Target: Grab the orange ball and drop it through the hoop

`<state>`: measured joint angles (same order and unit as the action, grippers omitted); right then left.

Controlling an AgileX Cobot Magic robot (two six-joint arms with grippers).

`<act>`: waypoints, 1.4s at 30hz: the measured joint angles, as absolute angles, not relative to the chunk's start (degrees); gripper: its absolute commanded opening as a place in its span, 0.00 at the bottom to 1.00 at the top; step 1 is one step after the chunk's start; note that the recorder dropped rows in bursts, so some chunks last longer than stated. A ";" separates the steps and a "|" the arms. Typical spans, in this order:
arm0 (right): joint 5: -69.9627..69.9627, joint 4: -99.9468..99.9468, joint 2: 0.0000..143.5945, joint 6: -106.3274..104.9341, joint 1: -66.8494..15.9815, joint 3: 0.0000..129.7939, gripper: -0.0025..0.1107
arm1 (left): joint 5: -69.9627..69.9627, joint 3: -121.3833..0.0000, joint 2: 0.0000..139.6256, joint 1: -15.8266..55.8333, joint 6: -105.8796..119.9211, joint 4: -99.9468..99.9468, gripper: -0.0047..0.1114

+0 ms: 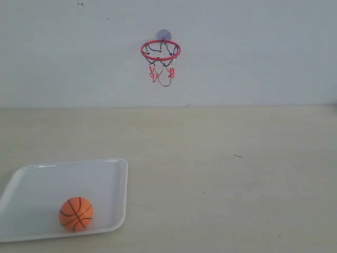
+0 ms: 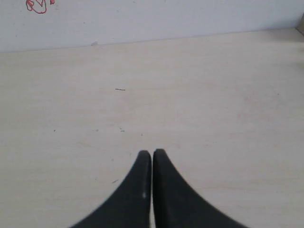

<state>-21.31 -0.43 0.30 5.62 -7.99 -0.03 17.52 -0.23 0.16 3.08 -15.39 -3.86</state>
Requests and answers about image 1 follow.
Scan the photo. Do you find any small orange basketball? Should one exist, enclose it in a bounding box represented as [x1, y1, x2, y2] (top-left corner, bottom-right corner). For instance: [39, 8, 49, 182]
[58, 197, 94, 232]

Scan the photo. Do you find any red mini basketball hoop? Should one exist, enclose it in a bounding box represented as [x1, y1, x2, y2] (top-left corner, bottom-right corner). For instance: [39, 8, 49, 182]
[141, 40, 182, 87]

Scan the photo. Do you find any clear suction cup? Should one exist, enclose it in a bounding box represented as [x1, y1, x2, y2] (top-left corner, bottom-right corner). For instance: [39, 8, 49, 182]
[157, 30, 172, 41]

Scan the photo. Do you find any white plastic tray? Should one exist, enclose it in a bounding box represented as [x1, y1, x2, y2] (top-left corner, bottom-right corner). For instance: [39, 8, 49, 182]
[1, 158, 128, 242]

